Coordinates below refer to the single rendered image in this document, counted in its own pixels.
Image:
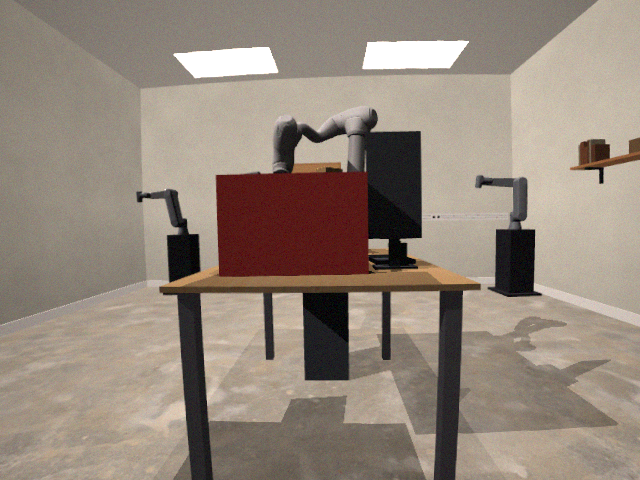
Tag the red tool chest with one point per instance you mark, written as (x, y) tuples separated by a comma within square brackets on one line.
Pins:
[(291, 224)]

